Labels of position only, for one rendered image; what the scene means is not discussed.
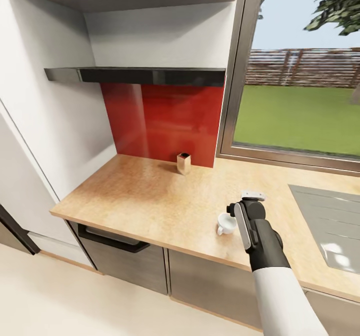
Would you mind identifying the coffee cup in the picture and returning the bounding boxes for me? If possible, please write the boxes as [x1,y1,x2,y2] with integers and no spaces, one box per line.
[217,212,238,235]

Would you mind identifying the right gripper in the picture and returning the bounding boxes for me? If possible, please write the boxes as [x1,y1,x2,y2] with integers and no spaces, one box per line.
[226,203,236,217]

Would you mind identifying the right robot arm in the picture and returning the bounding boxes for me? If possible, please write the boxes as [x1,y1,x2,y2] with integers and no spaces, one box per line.
[226,191,329,336]

